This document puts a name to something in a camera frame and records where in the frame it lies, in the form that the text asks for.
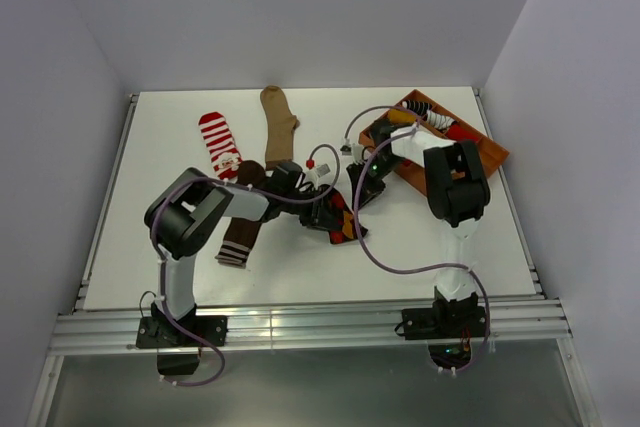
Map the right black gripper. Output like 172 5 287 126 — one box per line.
347 154 406 211

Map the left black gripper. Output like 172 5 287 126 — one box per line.
281 189 340 236

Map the argyle patterned sock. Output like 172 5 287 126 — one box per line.
323 189 358 245

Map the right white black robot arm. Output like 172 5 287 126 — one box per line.
341 119 490 337

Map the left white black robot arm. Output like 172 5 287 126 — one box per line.
144 161 354 346

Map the mustard yellow rolled sock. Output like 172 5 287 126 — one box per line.
387 109 417 124

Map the orange compartment organizer tray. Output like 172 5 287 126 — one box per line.
358 90 509 195

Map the red rolled sock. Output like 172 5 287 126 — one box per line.
445 123 481 143

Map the brown striped cuff sock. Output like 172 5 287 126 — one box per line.
215 160 266 269

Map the tan beige sock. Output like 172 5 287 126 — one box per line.
260 85 299 170

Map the red white striped santa sock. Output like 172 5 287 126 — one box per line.
198 111 242 180

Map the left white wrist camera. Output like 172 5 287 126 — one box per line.
305 159 331 184

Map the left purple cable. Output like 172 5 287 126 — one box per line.
136 144 341 388

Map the purple cable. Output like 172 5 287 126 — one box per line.
343 105 494 376
136 144 341 388

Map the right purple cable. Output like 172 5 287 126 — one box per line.
343 105 494 376

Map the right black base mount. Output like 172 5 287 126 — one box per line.
394 300 490 377

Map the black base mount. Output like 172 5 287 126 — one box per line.
135 315 228 379
394 300 490 377

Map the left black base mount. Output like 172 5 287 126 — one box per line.
135 315 228 379

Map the aluminium frame rail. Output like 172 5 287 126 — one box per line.
24 89 601 427

